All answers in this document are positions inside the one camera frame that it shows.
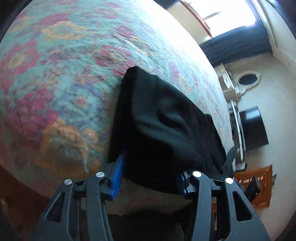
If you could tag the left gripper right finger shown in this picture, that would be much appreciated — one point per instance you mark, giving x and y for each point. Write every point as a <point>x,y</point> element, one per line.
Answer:
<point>219,210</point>

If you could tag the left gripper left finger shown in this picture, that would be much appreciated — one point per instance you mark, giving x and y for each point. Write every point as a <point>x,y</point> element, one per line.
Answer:
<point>61,218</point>

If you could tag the black pants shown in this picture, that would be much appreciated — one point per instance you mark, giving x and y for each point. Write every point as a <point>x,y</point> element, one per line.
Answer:
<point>161,134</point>

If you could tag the white tv stand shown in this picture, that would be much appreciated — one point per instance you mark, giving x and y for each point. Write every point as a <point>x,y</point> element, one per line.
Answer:
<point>237,131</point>

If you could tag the black television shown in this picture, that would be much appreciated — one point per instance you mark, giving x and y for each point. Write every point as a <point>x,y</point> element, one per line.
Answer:
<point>254,131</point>

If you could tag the white vanity with oval mirror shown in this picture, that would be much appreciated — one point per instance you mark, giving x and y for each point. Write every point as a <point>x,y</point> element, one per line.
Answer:
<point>235,86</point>

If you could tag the dark blue right curtain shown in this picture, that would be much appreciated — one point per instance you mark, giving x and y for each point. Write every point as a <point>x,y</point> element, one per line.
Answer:
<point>237,44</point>

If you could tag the floral bedspread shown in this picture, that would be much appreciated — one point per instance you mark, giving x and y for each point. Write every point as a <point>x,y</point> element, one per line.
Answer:
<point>62,63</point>

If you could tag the window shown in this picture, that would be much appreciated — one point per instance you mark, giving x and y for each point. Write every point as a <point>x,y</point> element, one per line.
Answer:
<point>218,17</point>

